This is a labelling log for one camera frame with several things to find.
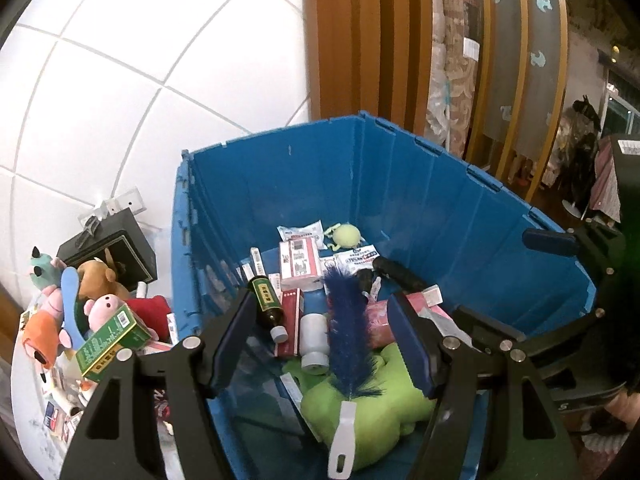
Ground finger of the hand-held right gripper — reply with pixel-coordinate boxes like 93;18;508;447
521;222;601;258
374;257;531;361

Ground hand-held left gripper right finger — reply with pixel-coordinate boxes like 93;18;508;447
386;291;581;480

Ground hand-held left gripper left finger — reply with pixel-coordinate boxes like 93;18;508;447
59;287;258;480

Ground pink tissue pack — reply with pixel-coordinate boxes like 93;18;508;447
362;300;401;346

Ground white plastic bottle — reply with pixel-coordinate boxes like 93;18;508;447
300;312;331;376

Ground blue plastic bin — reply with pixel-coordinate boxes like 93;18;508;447
170;110;598;480

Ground white and blue packet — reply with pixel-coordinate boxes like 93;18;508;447
332;245;381;273

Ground brown glass bottle green label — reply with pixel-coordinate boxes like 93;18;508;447
248;275;288;343

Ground small green monster plush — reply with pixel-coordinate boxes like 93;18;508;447
322;222;363;251

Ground large green plush toy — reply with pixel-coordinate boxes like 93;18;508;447
300;342;438;471

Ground narrow white box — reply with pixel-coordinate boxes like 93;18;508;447
248;246;266;281

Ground pink striped cloth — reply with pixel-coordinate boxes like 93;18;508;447
592;137;623;223

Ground red plush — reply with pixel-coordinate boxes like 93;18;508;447
125;295;171;341

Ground red and white medicine box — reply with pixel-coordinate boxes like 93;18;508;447
278;237;323;291

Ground white mask packet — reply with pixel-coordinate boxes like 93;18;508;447
277;219;326;243

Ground green medicine box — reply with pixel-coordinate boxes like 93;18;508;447
74;305;153;381

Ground pink pig plush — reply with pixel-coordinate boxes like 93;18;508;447
82;294;126;331

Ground black box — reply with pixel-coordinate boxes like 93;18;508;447
56;207;158;291

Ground brown bear plush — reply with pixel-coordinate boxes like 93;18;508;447
75;257;131;303

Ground window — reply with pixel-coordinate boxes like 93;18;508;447
602;50;640;136

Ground silver metal clip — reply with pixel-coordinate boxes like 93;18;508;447
77;215;103;248

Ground wooden slat screen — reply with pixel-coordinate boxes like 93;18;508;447
450;0;571;196

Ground blue and red box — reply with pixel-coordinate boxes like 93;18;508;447
42;402;66;431

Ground teal mouse plush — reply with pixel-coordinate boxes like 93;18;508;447
27;246;68;291

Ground rolled carpets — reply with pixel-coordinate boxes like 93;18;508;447
425;0;488;161

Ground wooden trim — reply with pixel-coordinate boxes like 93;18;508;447
0;285;21;341

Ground wooden pillar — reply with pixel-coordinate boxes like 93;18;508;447
301;0;451;146

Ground blue feather brush white handle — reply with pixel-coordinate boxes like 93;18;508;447
320;265;386;478

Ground white wall socket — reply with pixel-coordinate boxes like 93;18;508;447
92;186;147;221

